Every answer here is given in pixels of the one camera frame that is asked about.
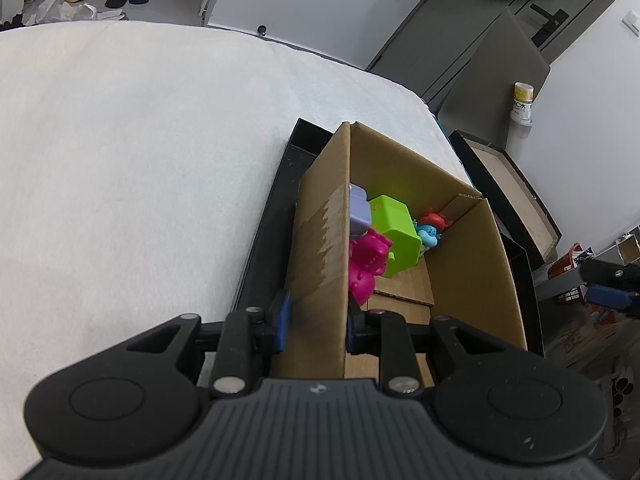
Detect grey panel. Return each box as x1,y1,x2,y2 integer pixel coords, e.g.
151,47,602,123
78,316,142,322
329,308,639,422
440,7,551,151

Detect blue and red figurine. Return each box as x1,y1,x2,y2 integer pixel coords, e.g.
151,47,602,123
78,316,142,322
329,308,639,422
414,211,453,256

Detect brown cardboard box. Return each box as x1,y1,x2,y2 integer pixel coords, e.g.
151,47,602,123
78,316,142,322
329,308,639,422
270,120,528,381

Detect clear plastic bag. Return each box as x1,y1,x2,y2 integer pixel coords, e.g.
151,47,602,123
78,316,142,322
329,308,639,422
22,0,98,23

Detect purple plastic toy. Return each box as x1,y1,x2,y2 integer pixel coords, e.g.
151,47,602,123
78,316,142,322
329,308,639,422
348,185,373,237

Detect pink hooded figurine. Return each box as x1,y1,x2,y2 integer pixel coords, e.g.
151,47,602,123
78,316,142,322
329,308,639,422
347,228,394,306

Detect black door handle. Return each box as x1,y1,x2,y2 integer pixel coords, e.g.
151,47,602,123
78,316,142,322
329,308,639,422
531,4,568,48

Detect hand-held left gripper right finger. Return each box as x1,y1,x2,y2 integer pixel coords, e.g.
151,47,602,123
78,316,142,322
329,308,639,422
346,304,523,397

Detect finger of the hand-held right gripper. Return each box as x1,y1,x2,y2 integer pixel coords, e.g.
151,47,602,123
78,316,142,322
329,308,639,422
579,257,640,318

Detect black tray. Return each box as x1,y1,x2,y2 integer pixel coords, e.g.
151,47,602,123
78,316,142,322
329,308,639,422
231,117,546,388

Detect white board panel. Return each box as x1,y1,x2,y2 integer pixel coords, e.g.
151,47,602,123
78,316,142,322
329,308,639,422
202,0,461,68

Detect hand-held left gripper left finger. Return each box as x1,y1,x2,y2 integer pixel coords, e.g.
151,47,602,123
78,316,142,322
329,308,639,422
112,290,292,396

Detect green plastic toy block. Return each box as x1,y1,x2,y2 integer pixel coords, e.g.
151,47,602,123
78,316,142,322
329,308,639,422
369,195,423,278

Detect white bottle with yellow label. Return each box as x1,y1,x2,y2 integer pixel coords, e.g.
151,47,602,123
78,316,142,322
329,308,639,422
509,81,536,138

